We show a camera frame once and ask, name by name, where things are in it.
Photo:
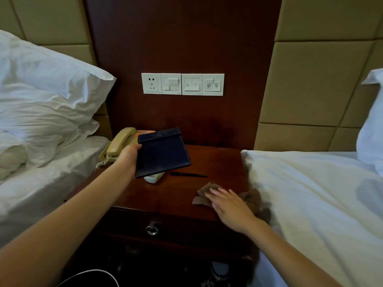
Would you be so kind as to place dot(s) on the white bed sheet mattress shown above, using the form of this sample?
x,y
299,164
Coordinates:
x,y
36,188

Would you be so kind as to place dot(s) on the brown cleaning cloth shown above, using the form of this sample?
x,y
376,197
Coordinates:
x,y
254,200

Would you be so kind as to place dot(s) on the black metal-rimmed trash bin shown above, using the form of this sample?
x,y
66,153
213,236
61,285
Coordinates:
x,y
89,275

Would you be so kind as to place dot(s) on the black pen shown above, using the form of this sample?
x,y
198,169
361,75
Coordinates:
x,y
188,175

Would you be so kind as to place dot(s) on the dark blue scribbled pouch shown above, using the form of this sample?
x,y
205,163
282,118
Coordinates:
x,y
163,152

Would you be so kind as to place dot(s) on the person's right hand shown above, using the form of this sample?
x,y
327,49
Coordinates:
x,y
233,209

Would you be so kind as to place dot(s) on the beige padded headboard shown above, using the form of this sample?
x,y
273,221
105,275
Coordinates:
x,y
314,80

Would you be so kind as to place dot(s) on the person's left hand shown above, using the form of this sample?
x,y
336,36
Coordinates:
x,y
130,159

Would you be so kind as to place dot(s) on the white four-button switch panel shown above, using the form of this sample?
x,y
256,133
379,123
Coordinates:
x,y
203,84

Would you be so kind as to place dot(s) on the crumpled white pillow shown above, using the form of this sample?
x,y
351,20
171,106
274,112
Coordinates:
x,y
36,134

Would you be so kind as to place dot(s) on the dark wooden nightstand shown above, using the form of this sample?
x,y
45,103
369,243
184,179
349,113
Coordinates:
x,y
179,194

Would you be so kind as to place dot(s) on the white socket and switch panel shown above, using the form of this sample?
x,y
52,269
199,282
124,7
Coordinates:
x,y
152,83

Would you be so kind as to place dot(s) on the person's left forearm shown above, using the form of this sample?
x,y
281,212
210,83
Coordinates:
x,y
60,224

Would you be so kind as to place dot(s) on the white remote control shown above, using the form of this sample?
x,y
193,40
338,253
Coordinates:
x,y
154,177

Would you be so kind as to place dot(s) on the white bed cover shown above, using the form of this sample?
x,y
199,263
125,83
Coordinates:
x,y
314,200

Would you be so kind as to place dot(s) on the person's right forearm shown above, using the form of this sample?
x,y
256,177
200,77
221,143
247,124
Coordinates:
x,y
287,254

